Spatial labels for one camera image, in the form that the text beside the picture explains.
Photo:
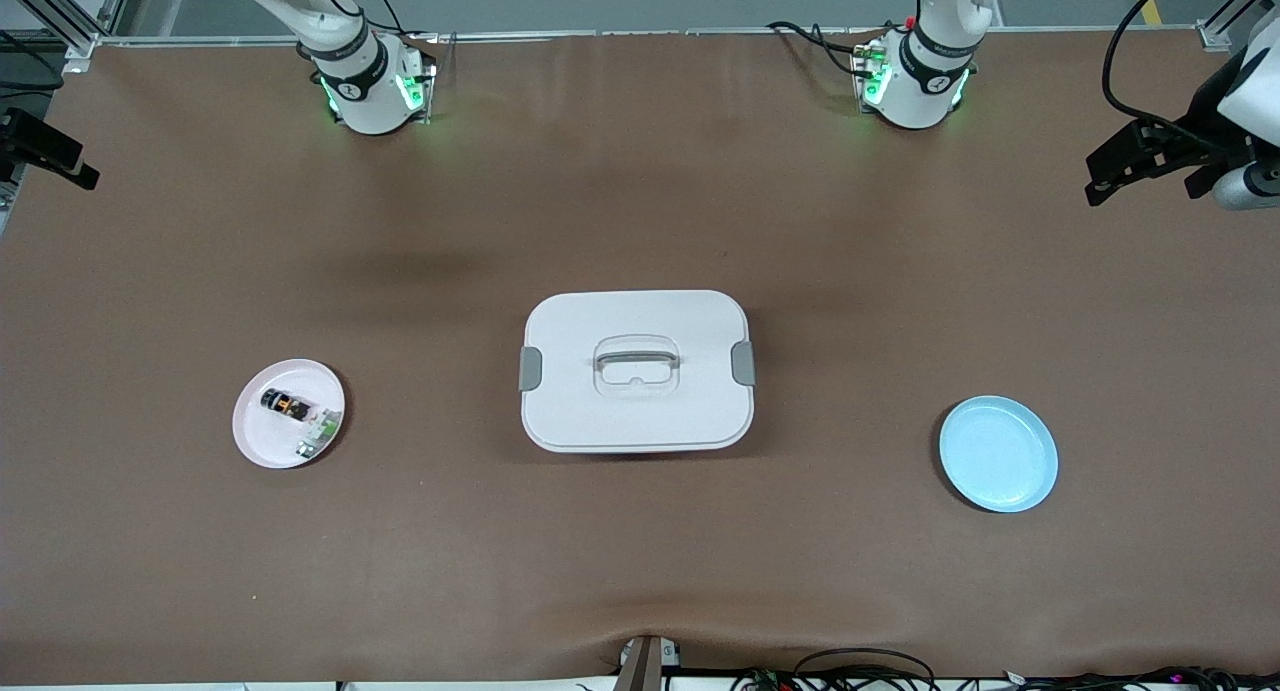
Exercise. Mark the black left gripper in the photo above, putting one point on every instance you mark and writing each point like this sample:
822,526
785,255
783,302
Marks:
1206,109

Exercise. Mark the black and orange switch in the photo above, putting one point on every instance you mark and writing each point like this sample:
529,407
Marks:
280,402

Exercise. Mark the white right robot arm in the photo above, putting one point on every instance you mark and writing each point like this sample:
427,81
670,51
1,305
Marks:
365,96

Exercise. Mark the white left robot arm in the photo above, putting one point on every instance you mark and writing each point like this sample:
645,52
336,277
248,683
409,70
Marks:
925,81

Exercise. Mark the white lidded storage box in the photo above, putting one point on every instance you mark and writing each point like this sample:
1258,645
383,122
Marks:
640,411

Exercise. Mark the light blue round plate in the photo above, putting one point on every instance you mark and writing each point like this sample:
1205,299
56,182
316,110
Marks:
1000,456

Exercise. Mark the pink round plate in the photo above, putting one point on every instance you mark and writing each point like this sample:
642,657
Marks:
265,441

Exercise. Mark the brown table cover sheet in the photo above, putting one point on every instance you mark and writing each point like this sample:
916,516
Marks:
640,571

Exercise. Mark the aluminium frame strut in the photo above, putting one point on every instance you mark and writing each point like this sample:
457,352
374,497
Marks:
80,49
1213,37

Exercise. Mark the green and white switch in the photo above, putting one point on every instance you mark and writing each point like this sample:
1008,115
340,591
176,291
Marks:
322,429

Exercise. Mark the silver table edge rail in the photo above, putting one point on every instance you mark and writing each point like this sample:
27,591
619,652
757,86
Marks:
720,31

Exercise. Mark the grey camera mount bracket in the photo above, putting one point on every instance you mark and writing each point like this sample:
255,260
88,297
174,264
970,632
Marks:
645,666

